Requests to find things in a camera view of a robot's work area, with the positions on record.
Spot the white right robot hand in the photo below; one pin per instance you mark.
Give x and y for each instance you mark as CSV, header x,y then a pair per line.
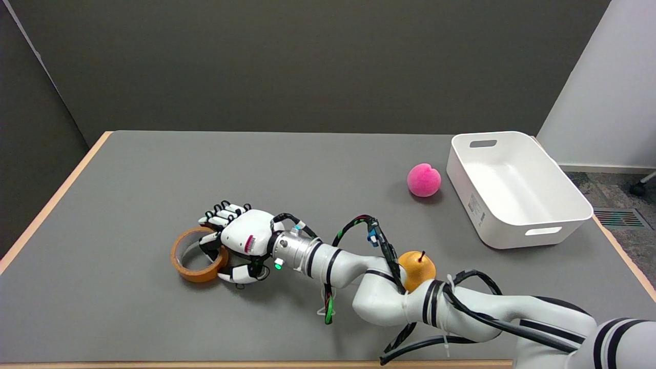
x,y
241,241

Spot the pink fuzzy toy peach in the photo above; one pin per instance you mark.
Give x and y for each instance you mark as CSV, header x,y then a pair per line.
x,y
424,180

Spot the white plastic bin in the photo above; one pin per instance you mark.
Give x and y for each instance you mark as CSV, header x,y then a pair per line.
x,y
515,189

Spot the floor vent grille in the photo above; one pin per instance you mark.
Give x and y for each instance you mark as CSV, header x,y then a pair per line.
x,y
621,218

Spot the black chair caster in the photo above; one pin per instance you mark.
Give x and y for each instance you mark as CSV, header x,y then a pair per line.
x,y
638,188

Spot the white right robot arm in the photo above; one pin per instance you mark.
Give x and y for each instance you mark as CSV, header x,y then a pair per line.
x,y
451,302

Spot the yellow tape roll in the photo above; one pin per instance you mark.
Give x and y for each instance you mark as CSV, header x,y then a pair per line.
x,y
195,256

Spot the orange toy pear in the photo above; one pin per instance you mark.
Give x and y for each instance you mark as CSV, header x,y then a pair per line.
x,y
417,266

